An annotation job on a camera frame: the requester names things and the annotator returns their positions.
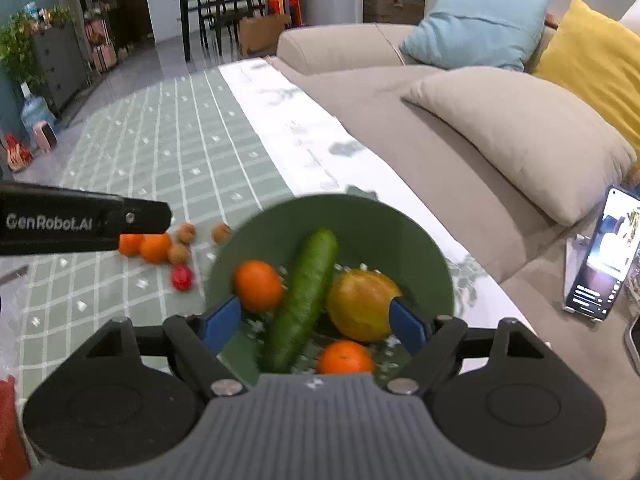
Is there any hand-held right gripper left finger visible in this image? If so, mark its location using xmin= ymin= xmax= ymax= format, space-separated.
xmin=80 ymin=295 xmax=246 ymax=401

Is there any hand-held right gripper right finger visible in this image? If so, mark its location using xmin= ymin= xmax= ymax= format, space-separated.
xmin=387 ymin=297 xmax=553 ymax=397

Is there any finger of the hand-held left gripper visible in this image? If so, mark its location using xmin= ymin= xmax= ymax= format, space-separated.
xmin=119 ymin=196 xmax=173 ymax=237

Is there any small orange mandarin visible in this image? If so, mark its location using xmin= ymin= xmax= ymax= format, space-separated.
xmin=316 ymin=340 xmax=376 ymax=376
xmin=118 ymin=234 xmax=146 ymax=258

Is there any green bowl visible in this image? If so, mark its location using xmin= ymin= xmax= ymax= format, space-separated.
xmin=204 ymin=194 xmax=456 ymax=391

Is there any round orange mandarin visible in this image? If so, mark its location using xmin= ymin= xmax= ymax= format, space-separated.
xmin=140 ymin=233 xmax=173 ymax=265
xmin=233 ymin=260 xmax=285 ymax=314

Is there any large yellow-orange fruit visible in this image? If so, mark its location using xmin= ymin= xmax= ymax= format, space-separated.
xmin=326 ymin=270 xmax=405 ymax=342

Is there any red toy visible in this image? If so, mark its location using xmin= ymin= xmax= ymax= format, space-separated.
xmin=2 ymin=132 xmax=33 ymax=173

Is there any green checked tablecloth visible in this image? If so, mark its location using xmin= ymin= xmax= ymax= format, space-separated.
xmin=0 ymin=67 xmax=321 ymax=411

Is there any green cucumber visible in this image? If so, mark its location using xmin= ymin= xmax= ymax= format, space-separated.
xmin=257 ymin=228 xmax=341 ymax=375

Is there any pink heater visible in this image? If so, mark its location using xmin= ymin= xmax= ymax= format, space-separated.
xmin=32 ymin=120 xmax=58 ymax=153

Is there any blue water bottle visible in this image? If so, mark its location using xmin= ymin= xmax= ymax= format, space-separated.
xmin=20 ymin=82 xmax=58 ymax=136

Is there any grey dresser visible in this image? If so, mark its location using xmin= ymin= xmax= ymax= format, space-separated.
xmin=32 ymin=22 xmax=91 ymax=111

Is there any beige sofa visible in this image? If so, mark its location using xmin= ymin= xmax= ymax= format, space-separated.
xmin=276 ymin=22 xmax=640 ymax=480

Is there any white printed cloth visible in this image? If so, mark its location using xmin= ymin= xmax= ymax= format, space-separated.
xmin=220 ymin=57 xmax=538 ymax=346

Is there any green leafy plant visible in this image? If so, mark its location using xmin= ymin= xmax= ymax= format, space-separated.
xmin=0 ymin=7 xmax=76 ymax=81

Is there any pink shelf cart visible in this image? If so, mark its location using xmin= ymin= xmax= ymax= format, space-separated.
xmin=84 ymin=10 xmax=118 ymax=73

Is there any red cloth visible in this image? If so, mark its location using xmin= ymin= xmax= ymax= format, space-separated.
xmin=0 ymin=375 xmax=31 ymax=480

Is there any smartphone with lit screen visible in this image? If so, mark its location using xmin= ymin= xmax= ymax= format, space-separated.
xmin=562 ymin=186 xmax=640 ymax=321

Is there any brown paper bag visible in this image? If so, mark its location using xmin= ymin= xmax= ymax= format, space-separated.
xmin=238 ymin=13 xmax=292 ymax=57

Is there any dark dining table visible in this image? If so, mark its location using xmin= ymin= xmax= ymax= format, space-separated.
xmin=179 ymin=0 xmax=266 ymax=63

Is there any beige pillow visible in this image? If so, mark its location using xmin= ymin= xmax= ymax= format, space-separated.
xmin=401 ymin=66 xmax=638 ymax=228

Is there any grey device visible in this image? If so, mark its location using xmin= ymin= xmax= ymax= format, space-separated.
xmin=624 ymin=316 xmax=640 ymax=376

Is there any black dining chair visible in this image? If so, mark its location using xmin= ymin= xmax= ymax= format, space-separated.
xmin=197 ymin=0 xmax=266 ymax=56

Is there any orange stool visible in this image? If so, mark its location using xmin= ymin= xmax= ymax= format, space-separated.
xmin=265 ymin=0 xmax=303 ymax=28

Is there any light blue pillow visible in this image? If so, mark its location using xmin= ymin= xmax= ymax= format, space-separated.
xmin=399 ymin=0 xmax=551 ymax=73

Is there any yellow pillow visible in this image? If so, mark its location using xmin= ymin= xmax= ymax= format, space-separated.
xmin=532 ymin=0 xmax=640 ymax=153

